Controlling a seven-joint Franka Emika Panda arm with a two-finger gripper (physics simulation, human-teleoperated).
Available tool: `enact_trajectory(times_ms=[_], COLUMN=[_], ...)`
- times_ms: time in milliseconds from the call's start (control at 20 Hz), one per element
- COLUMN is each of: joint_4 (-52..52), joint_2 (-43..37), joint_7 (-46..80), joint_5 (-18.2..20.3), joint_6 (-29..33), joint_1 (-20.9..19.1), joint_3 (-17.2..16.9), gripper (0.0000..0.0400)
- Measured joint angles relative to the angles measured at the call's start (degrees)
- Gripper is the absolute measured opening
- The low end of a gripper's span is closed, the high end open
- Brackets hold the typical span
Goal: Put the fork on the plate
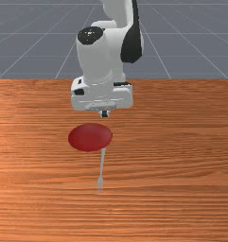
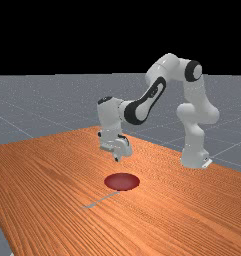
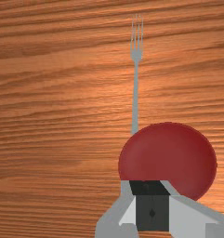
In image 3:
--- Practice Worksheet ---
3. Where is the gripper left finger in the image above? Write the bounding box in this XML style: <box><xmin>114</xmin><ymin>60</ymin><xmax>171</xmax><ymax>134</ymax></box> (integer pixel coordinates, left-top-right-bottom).
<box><xmin>94</xmin><ymin>179</ymin><xmax>152</xmax><ymax>238</ymax></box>

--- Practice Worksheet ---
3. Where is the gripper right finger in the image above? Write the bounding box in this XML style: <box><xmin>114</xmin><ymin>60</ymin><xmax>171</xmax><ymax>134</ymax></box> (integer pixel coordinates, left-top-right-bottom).
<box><xmin>151</xmin><ymin>179</ymin><xmax>224</xmax><ymax>238</ymax></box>

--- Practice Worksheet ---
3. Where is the red round plate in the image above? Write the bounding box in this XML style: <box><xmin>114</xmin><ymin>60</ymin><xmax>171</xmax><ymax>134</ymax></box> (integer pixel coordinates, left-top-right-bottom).
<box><xmin>117</xmin><ymin>121</ymin><xmax>218</xmax><ymax>202</ymax></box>

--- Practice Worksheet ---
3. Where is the grey metal fork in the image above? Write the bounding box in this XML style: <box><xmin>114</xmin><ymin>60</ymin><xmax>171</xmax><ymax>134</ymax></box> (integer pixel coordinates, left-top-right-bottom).
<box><xmin>129</xmin><ymin>13</ymin><xmax>144</xmax><ymax>136</ymax></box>

